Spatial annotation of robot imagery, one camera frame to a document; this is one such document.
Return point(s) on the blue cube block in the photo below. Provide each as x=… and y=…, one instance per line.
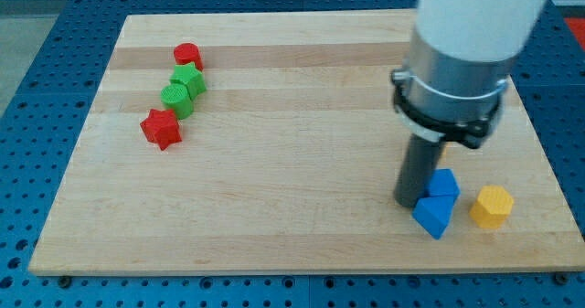
x=434, y=214

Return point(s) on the blue pentagon block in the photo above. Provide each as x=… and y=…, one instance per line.
x=443, y=183

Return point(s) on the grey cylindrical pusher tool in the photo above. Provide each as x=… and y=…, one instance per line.
x=417, y=168

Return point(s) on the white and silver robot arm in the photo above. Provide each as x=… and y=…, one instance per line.
x=451, y=85

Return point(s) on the yellow hexagon block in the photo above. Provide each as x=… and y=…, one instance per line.
x=492, y=207

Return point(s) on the red cylinder block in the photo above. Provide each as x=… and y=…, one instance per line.
x=185, y=53

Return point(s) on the wooden board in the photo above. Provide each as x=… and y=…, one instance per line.
x=287, y=164

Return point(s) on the green star block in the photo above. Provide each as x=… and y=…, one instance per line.
x=191, y=77

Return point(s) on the green cylinder block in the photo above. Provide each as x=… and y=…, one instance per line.
x=176, y=97

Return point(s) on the red star block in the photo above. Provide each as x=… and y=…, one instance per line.
x=161, y=127

